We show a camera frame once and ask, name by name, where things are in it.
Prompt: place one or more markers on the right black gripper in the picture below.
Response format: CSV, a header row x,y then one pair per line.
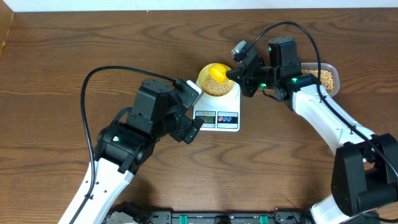
x,y
241,76

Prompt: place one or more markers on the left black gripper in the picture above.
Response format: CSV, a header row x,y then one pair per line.
x,y
183,130

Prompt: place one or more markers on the yellow measuring scoop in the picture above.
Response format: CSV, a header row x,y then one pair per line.
x,y
218,72

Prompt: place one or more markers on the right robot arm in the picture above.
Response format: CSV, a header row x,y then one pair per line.
x,y
365,167

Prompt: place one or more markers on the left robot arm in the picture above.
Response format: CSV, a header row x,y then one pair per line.
x,y
123,146

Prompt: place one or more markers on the soybeans in yellow bowl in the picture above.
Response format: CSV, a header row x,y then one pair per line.
x,y
216,88

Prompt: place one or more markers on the pale yellow bowl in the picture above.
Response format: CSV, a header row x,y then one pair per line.
x,y
202,75

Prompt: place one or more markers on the white digital kitchen scale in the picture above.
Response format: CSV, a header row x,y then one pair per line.
x,y
219,113

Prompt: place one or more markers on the soybeans in container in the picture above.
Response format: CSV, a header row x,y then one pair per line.
x,y
325,77

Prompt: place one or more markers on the clear plastic container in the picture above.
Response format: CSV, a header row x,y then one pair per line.
x,y
328,67

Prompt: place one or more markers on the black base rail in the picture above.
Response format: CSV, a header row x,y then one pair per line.
x,y
164,217

